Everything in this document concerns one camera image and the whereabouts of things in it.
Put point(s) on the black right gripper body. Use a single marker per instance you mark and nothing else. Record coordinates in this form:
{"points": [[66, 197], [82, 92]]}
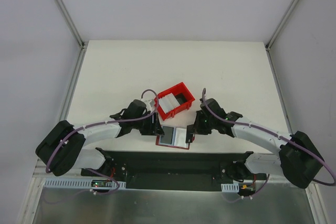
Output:
{"points": [[196, 128]]}

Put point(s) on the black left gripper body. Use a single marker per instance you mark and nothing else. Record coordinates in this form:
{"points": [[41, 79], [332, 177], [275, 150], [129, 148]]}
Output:
{"points": [[154, 127]]}

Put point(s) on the black credit card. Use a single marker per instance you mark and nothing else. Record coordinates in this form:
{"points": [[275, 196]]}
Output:
{"points": [[189, 134], [167, 137]]}

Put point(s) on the red leather card holder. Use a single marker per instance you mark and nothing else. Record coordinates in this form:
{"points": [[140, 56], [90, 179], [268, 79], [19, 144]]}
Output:
{"points": [[179, 137]]}

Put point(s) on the red plastic bin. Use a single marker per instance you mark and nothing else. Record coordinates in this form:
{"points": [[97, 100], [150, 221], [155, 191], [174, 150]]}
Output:
{"points": [[183, 95]]}

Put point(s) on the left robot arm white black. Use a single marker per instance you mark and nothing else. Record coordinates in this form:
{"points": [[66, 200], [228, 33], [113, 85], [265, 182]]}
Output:
{"points": [[64, 147]]}

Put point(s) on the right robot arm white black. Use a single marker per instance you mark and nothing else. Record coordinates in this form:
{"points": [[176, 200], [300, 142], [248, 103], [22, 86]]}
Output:
{"points": [[293, 156]]}

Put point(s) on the white card stack in bin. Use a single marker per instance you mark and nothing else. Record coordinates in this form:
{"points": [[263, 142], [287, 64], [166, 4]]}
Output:
{"points": [[168, 103]]}

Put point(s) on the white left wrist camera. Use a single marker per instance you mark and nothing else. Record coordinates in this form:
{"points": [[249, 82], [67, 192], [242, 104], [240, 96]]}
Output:
{"points": [[150, 104]]}

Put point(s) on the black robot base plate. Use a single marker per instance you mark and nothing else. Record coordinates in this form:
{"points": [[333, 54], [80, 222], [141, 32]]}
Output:
{"points": [[175, 170]]}

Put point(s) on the white slotted cable duct right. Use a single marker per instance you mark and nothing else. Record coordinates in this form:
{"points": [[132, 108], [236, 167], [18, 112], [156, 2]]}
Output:
{"points": [[230, 188]]}

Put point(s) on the white slotted cable duct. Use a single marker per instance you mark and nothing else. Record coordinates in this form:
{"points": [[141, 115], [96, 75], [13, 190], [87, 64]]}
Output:
{"points": [[230, 188], [72, 183]]}

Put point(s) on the aluminium side rail right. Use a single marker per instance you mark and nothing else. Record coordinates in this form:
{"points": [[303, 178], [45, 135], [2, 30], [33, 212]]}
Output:
{"points": [[281, 98]]}

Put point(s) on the aluminium side rail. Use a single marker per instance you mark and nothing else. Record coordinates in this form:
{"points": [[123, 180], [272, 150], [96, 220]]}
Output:
{"points": [[281, 98], [71, 86]]}

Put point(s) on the aluminium side rail left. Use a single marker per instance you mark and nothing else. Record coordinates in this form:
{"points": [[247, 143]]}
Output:
{"points": [[71, 86]]}

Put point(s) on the white slotted cable duct left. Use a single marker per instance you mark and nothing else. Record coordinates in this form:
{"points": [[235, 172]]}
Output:
{"points": [[72, 183]]}

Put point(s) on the aluminium frame post right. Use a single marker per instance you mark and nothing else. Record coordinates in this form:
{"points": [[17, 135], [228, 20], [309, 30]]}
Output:
{"points": [[284, 19]]}

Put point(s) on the aluminium frame post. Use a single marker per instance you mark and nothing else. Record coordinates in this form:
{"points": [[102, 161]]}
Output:
{"points": [[70, 23], [284, 19]]}

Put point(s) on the aluminium frame post left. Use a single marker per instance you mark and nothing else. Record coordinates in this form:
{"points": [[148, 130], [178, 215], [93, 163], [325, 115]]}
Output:
{"points": [[70, 23]]}

